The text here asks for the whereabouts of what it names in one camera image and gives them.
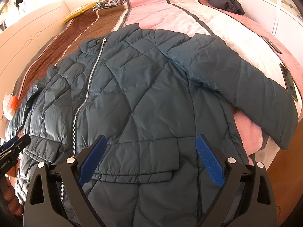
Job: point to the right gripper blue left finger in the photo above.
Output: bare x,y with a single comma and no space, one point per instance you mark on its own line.
77,171

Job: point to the pink brown striped blanket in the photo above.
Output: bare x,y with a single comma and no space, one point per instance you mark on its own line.
190,17

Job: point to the beige bed headboard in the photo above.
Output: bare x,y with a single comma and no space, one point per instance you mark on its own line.
21,41

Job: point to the dark remote control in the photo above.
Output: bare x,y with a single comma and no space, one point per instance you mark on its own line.
270,43

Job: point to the yellow pillow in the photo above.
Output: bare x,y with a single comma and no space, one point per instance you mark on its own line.
79,11

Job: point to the orange white plastic packet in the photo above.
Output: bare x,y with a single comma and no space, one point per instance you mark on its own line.
10,103

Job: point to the white patterned wardrobe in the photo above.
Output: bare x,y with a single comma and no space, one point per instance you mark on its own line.
274,15

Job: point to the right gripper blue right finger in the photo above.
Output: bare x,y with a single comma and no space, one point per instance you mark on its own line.
223,173

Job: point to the black smartphone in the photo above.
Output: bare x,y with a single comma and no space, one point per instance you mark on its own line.
290,86

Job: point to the teal quilted puffer jacket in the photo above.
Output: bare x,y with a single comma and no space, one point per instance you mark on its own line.
150,93

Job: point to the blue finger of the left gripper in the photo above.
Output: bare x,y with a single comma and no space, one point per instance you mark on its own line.
9,143

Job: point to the person left hand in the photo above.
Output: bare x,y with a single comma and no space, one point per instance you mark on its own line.
14,207

